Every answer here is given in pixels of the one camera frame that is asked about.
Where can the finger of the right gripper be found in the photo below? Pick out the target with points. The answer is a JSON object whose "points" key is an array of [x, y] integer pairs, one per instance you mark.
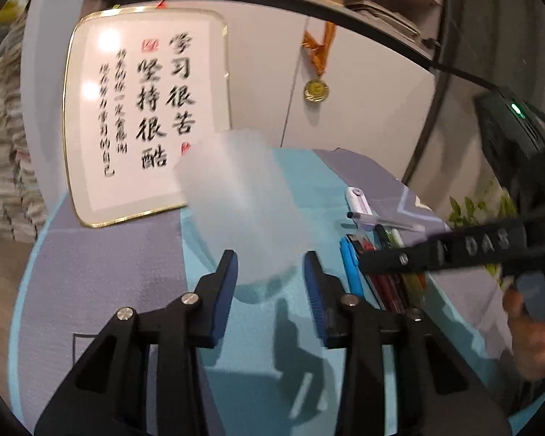
{"points": [[516, 244]]}

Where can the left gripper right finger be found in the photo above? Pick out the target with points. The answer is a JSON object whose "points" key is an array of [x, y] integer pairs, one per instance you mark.
{"points": [[438, 393]]}

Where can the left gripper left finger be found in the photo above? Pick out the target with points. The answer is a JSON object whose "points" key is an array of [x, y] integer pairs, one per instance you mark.
{"points": [[106, 392]]}

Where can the green white pen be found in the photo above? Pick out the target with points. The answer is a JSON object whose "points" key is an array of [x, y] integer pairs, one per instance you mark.
{"points": [[415, 284]]}

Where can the red gel pen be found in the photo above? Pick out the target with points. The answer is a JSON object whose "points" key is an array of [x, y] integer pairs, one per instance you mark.
{"points": [[382, 285]]}

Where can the blue pen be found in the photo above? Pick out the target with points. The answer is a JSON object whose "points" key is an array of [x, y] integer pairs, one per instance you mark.
{"points": [[350, 266]]}

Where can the clear gel pen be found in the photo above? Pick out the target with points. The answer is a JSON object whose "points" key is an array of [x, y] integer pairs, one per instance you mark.
{"points": [[373, 220]]}

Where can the metal ruler clip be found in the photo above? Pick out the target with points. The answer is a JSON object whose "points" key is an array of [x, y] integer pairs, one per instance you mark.
{"points": [[356, 246]]}

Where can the frosted plastic cup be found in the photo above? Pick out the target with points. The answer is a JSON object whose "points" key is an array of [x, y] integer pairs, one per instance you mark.
{"points": [[240, 200]]}

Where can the black marker pen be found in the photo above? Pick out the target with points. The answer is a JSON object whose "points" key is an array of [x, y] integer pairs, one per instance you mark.
{"points": [[383, 237]]}

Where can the person's right hand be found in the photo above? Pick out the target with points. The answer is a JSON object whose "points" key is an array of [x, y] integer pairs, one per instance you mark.
{"points": [[528, 337]]}

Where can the green potted plant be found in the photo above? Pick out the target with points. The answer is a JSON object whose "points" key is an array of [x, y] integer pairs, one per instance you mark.
{"points": [[492, 204]]}

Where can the gold medal with ribbon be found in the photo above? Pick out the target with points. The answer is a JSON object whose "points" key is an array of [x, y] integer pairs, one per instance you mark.
{"points": [[317, 90]]}

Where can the tall stack of books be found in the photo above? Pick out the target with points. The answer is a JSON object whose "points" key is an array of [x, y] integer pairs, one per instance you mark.
{"points": [[23, 211]]}

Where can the framed calligraphy sign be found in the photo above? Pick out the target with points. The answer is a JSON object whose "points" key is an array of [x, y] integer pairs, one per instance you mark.
{"points": [[143, 84]]}

